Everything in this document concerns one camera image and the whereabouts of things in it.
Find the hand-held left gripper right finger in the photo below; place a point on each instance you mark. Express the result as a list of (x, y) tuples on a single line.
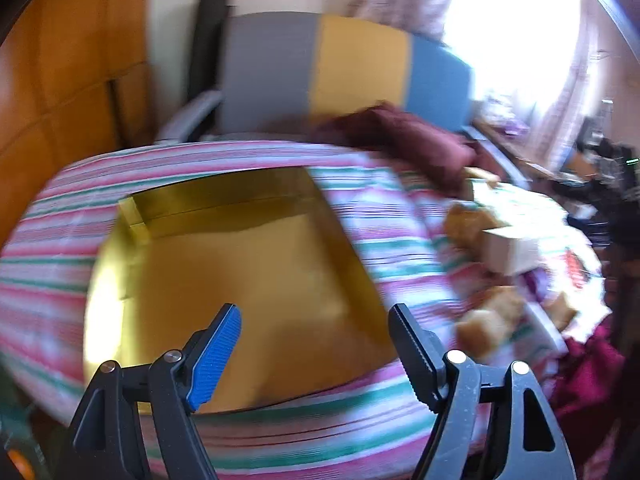
[(417, 360)]

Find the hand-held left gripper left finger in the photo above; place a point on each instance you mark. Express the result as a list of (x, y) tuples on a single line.
[(215, 360)]

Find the gold and maroon cardboard box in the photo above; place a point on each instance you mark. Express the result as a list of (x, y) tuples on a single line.
[(250, 260)]

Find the pink green striped sheet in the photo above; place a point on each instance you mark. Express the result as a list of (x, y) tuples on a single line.
[(400, 260)]

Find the tan snack packet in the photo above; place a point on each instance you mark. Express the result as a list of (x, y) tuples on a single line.
[(465, 225), (562, 310)]

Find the wooden side table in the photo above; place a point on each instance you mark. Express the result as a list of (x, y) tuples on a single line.
[(530, 160)]

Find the tall white carton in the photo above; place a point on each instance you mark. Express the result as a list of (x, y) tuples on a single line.
[(510, 255)]

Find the small green white box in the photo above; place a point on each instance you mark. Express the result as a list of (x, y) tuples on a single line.
[(542, 332)]

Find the magenta cloth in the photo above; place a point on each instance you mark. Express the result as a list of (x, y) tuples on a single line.
[(595, 375)]

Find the maroon padded jacket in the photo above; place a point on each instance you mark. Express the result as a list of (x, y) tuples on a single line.
[(420, 140)]

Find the grey yellow blue chair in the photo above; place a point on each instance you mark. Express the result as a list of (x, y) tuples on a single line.
[(270, 70)]

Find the orange wooden wardrobe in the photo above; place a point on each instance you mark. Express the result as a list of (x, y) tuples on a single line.
[(60, 60)]

